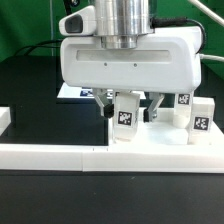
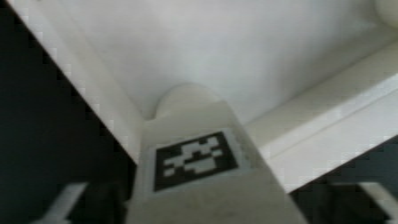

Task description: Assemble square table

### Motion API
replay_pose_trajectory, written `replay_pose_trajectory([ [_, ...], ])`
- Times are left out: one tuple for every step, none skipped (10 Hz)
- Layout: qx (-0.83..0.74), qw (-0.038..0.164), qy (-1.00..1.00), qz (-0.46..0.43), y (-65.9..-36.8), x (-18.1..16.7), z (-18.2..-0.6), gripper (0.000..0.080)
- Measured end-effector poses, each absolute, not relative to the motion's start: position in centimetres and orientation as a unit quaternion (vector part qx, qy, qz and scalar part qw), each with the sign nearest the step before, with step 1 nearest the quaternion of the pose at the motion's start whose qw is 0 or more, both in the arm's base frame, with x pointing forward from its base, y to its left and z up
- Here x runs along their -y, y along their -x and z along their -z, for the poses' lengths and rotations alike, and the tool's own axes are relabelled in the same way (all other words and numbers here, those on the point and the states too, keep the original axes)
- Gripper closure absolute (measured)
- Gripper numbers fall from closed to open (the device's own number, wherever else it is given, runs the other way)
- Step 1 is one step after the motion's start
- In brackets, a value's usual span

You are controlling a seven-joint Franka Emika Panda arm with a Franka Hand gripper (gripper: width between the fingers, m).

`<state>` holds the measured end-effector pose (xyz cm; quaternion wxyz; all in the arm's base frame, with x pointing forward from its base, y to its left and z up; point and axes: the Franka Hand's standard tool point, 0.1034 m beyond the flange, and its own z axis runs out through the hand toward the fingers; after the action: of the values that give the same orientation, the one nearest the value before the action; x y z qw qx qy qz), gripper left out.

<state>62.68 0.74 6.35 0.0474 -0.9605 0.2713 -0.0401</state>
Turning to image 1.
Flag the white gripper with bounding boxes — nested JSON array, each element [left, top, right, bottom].
[[59, 5, 202, 122]]

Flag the white square table top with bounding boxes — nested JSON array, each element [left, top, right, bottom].
[[108, 108, 224, 156]]

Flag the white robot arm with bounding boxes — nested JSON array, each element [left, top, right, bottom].
[[59, 0, 214, 122]]

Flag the white marker sheet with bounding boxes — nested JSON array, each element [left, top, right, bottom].
[[57, 83, 146, 100]]

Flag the black cables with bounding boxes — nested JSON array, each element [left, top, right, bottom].
[[13, 39, 63, 57]]

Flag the white U-shaped fence wall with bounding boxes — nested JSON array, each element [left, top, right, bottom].
[[0, 106, 224, 174]]

